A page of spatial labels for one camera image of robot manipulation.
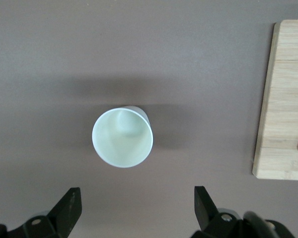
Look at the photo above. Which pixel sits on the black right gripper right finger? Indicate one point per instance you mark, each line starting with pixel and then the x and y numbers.
pixel 204 213

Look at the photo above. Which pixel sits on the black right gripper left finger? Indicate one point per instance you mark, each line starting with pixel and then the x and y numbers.
pixel 67 210

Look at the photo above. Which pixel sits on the white plastic cup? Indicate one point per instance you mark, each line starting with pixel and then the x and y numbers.
pixel 123 141

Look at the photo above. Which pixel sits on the wooden cutting board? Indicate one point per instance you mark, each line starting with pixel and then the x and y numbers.
pixel 280 99

